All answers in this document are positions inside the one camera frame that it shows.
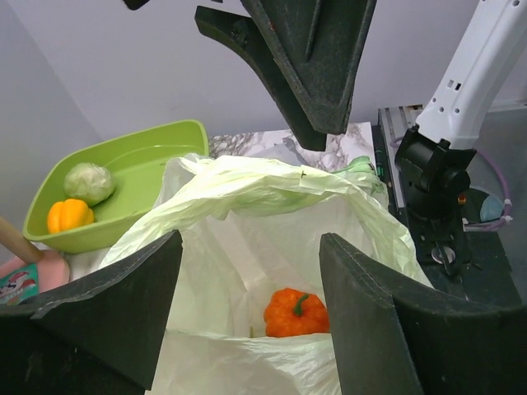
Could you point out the green cabbage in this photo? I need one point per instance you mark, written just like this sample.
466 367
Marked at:
90 183

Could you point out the yellow bell pepper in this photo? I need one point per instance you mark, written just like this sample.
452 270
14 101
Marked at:
69 214

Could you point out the right colourful candy packet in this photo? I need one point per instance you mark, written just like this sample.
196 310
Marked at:
20 285

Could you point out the pink three-tier shelf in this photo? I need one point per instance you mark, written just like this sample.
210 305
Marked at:
52 268

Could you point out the light green plastic grocery bag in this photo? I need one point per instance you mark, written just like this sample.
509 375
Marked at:
251 226

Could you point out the green plastic tray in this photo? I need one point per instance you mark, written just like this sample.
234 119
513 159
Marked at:
137 161

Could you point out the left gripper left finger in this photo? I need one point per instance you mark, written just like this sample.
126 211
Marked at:
100 334

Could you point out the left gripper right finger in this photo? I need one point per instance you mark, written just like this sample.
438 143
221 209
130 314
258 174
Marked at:
393 335

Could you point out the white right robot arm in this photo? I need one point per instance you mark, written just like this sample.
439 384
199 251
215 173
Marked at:
488 50

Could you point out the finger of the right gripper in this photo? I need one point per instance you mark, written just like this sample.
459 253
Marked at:
317 46
241 35

